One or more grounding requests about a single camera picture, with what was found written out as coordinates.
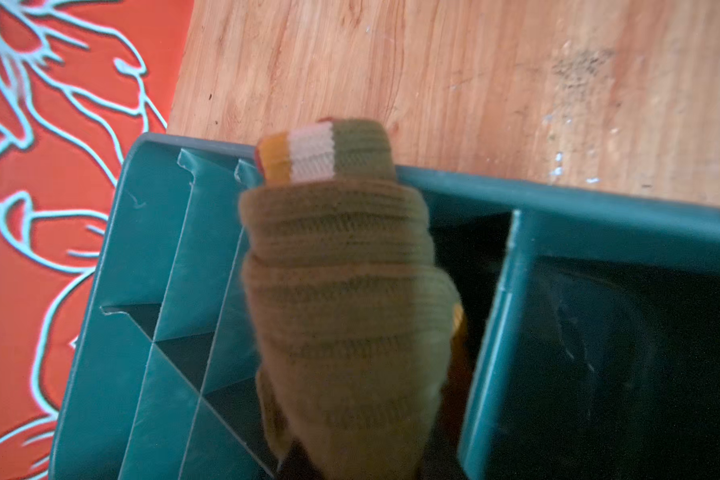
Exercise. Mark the green compartment tray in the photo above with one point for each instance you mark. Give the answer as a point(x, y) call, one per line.
point(593, 326)

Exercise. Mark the green striped sock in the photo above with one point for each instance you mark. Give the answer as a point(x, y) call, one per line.
point(352, 316)

